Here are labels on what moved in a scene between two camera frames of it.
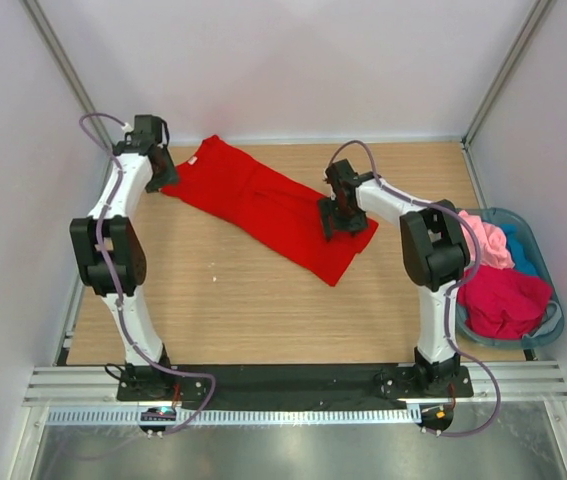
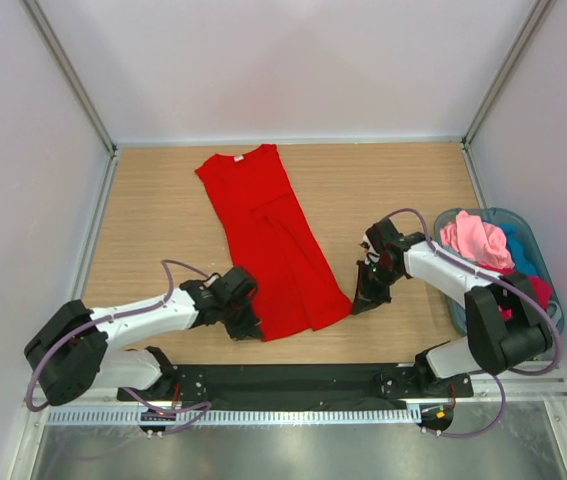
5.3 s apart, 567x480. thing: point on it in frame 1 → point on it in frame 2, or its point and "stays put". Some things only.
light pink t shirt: (494, 249) stays put
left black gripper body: (164, 176) → (240, 319)
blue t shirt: (518, 250) stays put
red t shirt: (274, 200) → (273, 239)
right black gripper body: (344, 219) → (374, 283)
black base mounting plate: (292, 383) stays put
